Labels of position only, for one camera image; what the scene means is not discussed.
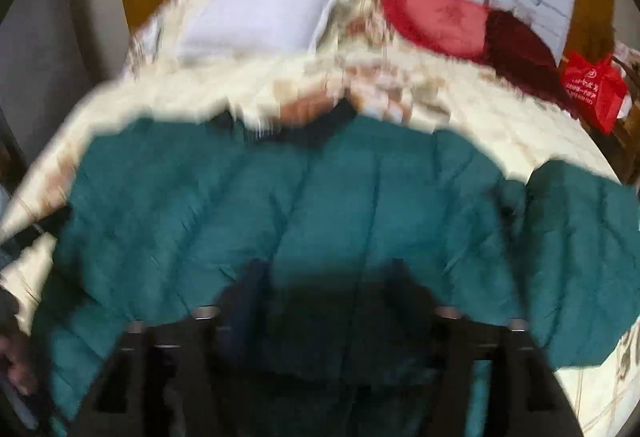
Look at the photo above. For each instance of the teal puffer jacket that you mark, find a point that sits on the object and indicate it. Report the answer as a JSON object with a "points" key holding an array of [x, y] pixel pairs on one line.
{"points": [[325, 197]]}

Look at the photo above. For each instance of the dark red cushion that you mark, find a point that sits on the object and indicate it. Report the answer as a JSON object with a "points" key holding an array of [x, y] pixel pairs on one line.
{"points": [[520, 47]]}

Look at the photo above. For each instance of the floral cream bedsheet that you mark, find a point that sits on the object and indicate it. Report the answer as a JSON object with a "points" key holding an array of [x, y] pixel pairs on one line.
{"points": [[475, 117]]}

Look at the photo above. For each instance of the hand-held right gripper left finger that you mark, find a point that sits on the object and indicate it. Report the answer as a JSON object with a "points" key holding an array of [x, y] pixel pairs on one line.
{"points": [[252, 302]]}

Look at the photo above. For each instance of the white pillow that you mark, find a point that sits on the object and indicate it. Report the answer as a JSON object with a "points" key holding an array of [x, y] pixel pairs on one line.
{"points": [[260, 7]]}

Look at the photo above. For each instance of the person's left hand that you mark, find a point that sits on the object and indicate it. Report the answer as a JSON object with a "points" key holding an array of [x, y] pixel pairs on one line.
{"points": [[17, 362]]}

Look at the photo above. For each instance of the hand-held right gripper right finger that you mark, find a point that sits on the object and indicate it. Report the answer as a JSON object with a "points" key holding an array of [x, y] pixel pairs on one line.
{"points": [[407, 302]]}

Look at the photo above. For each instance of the red round cushion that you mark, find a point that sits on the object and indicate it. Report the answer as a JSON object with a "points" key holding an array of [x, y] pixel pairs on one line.
{"points": [[435, 17]]}

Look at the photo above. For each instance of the red plastic bag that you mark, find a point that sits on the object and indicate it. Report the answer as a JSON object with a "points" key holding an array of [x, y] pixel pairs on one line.
{"points": [[590, 87]]}

